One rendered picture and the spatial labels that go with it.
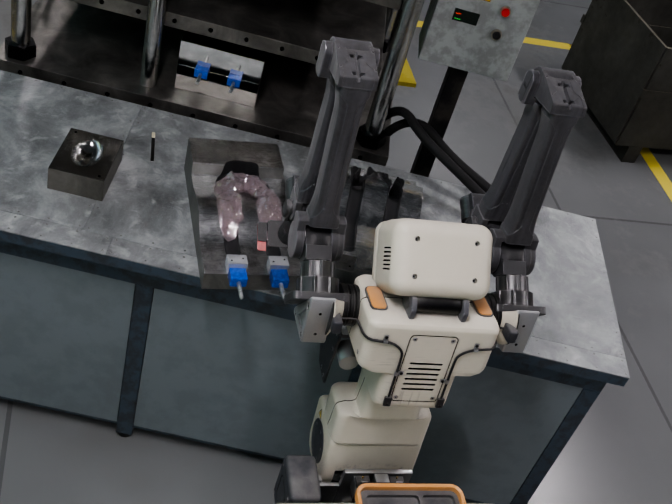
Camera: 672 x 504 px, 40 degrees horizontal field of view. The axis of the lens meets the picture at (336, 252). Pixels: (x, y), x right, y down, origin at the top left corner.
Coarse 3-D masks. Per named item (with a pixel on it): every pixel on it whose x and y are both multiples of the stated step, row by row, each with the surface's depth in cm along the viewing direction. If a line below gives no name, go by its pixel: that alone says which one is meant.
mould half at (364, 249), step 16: (368, 192) 258; (384, 192) 259; (416, 192) 262; (368, 208) 256; (384, 208) 257; (400, 208) 258; (416, 208) 258; (368, 224) 254; (368, 240) 248; (368, 256) 242; (336, 272) 239; (352, 272) 238; (368, 272) 238
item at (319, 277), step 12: (312, 264) 181; (324, 264) 181; (300, 276) 181; (312, 276) 180; (324, 276) 180; (300, 288) 180; (312, 288) 179; (324, 288) 179; (336, 288) 182; (288, 300) 181; (300, 300) 180; (348, 300) 180
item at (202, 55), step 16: (192, 48) 290; (208, 48) 290; (224, 48) 291; (240, 48) 294; (192, 64) 294; (208, 64) 293; (224, 64) 293; (240, 64) 292; (256, 64) 292; (176, 80) 298; (192, 80) 297; (208, 80) 297; (224, 80) 296; (256, 80) 295; (224, 96) 300; (240, 96) 300; (256, 96) 299
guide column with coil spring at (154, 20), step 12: (156, 0) 276; (156, 12) 279; (156, 24) 282; (156, 36) 285; (144, 48) 288; (156, 48) 288; (144, 60) 290; (156, 60) 291; (144, 72) 293; (156, 72) 294; (144, 84) 296
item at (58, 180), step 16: (64, 144) 250; (80, 144) 253; (96, 144) 255; (112, 144) 255; (64, 160) 245; (80, 160) 250; (96, 160) 251; (112, 160) 250; (48, 176) 243; (64, 176) 243; (80, 176) 242; (96, 176) 243; (112, 176) 253; (80, 192) 246; (96, 192) 245
